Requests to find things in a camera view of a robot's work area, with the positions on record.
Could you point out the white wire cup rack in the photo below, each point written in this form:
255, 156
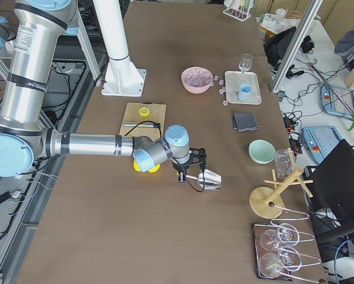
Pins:
238, 9

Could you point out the clear wine glass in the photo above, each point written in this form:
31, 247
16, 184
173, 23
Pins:
245, 63

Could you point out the seated person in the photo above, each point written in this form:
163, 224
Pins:
345, 49

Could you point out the aluminium frame post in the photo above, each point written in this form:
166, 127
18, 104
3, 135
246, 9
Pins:
301, 32

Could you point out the pink bowl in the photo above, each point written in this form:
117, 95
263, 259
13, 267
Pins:
193, 89

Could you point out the black monitor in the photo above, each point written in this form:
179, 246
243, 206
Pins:
333, 180

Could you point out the green ceramic bowl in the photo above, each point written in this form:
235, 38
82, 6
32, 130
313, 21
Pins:
261, 151

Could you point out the wooden mug tree stand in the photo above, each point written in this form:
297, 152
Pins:
267, 202

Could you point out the black frame object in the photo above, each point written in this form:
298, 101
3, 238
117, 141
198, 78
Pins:
258, 229

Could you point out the upper yellow lemon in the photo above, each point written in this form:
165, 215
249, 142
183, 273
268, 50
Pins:
136, 166

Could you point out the near wine glass on rack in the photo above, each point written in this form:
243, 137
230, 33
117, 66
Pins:
274, 265

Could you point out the light blue plastic cup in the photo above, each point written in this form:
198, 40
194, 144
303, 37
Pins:
244, 92

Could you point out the clear glass mug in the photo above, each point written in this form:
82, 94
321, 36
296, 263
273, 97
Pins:
284, 163

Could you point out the far wine glass on rack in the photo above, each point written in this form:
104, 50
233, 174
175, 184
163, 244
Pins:
283, 235

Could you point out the stainless steel ice scoop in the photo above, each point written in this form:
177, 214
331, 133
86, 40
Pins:
207, 180

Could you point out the lower yellow lemon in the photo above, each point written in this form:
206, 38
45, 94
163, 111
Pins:
154, 169

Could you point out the half lemon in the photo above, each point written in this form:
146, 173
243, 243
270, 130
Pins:
144, 111

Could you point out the folded grey cloth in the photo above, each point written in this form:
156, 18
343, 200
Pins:
245, 122

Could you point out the green grabber tool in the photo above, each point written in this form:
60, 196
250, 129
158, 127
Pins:
327, 83

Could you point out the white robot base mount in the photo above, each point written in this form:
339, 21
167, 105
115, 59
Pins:
122, 78

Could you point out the blue tablet teach pendant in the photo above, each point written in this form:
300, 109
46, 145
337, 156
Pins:
331, 103

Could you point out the yellow lemon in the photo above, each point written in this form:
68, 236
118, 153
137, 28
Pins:
154, 169
136, 166

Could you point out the cream rabbit serving tray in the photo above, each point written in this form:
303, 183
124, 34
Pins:
234, 79

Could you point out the pile of clear ice cubes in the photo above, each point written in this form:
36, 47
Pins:
197, 77

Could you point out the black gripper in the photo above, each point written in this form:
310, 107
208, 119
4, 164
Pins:
179, 166

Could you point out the wine glass on rack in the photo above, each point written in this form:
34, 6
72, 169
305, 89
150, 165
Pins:
274, 265
283, 235

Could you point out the bamboo cutting board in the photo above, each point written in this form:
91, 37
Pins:
131, 114

